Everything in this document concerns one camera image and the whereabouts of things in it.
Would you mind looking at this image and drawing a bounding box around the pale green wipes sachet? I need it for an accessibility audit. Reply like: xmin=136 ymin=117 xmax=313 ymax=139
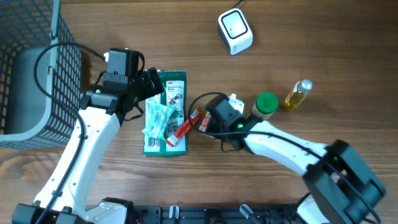
xmin=142 ymin=103 xmax=177 ymax=140

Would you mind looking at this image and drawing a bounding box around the red coffee stick sachet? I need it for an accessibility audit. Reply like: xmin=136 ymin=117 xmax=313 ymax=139
xmin=165 ymin=109 xmax=205 ymax=147

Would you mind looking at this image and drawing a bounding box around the green lid small jar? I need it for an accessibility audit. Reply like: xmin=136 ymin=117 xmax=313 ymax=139
xmin=252 ymin=92 xmax=279 ymax=119

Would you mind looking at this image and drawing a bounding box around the dark grey mesh basket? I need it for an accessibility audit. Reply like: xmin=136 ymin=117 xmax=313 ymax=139
xmin=1 ymin=1 xmax=82 ymax=149

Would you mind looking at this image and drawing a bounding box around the white barcode scanner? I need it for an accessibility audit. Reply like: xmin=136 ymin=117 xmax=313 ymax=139
xmin=218 ymin=8 xmax=254 ymax=55

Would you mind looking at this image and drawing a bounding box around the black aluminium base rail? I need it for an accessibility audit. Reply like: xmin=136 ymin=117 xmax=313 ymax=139
xmin=133 ymin=204 xmax=304 ymax=224

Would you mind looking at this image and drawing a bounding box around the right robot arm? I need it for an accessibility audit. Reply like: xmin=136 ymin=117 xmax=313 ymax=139
xmin=206 ymin=96 xmax=386 ymax=223

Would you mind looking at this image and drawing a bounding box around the black camera cable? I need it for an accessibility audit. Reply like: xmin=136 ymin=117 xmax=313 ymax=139
xmin=32 ymin=42 xmax=108 ymax=224
xmin=188 ymin=91 xmax=382 ymax=224

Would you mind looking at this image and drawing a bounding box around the black right camera cable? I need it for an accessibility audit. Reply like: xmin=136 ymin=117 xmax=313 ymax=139
xmin=188 ymin=91 xmax=382 ymax=224

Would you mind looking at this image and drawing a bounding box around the yellow oil bottle silver cap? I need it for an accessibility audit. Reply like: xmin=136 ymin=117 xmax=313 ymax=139
xmin=284 ymin=80 xmax=313 ymax=111

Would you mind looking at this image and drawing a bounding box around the green 3M sponge packet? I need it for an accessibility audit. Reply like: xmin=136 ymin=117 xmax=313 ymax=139
xmin=143 ymin=70 xmax=188 ymax=156

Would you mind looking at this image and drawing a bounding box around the pink Kleenex tissue pack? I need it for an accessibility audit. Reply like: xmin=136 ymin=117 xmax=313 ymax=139
xmin=199 ymin=111 xmax=211 ymax=132

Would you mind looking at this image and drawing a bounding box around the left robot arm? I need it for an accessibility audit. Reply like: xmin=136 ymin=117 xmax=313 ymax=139
xmin=11 ymin=48 xmax=164 ymax=223

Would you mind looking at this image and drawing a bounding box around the black left camera cable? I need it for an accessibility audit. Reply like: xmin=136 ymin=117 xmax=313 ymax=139
xmin=32 ymin=42 xmax=108 ymax=224

